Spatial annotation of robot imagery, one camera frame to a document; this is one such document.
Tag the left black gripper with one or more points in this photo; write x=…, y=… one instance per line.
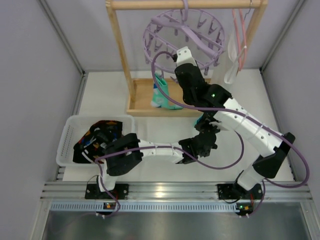
x=206, y=126

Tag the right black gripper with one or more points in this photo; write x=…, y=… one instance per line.
x=180, y=68

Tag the mint green sock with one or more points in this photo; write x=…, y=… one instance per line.
x=197, y=121
x=158, y=99

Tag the purple round clip hanger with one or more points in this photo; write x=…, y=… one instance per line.
x=197, y=29

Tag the black blue sock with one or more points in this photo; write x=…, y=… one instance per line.
x=92, y=146

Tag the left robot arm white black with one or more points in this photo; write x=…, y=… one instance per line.
x=124, y=154

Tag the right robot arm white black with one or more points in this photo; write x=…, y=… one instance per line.
x=230, y=115

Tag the pink clothes hanger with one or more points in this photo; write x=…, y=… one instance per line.
x=241, y=42

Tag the white hanging cloth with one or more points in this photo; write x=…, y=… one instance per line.
x=232, y=59

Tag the wooden clothes rack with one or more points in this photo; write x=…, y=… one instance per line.
x=140, y=95

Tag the black red yellow argyle sock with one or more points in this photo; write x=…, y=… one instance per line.
x=113, y=127

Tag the white plastic basket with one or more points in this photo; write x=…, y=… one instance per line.
x=76, y=126

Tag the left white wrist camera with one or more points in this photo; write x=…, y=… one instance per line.
x=220, y=126

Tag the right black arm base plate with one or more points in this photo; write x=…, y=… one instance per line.
x=227, y=191

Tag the aluminium rail frame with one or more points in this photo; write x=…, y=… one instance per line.
x=198, y=197

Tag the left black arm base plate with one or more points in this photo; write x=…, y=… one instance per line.
x=93, y=192

